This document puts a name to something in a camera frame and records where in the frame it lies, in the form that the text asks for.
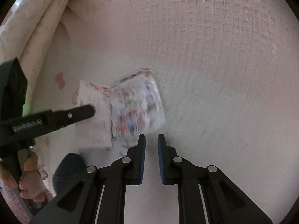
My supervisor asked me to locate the white floral card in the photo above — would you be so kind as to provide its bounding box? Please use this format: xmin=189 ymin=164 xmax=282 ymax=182
xmin=75 ymin=81 xmax=112 ymax=149

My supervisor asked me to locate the colourful sticker packet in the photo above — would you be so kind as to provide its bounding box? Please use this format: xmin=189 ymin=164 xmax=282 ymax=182
xmin=110 ymin=68 xmax=166 ymax=140

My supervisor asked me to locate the person's left hand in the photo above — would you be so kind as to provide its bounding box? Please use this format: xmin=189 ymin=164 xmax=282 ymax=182
xmin=1 ymin=153 xmax=46 ymax=203

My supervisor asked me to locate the dark denim jeans leg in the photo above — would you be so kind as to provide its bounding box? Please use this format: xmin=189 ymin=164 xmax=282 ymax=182
xmin=52 ymin=153 xmax=87 ymax=194

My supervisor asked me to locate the pink Hello Kitty blanket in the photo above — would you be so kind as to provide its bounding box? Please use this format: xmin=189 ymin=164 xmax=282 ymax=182
xmin=1 ymin=0 xmax=298 ymax=223

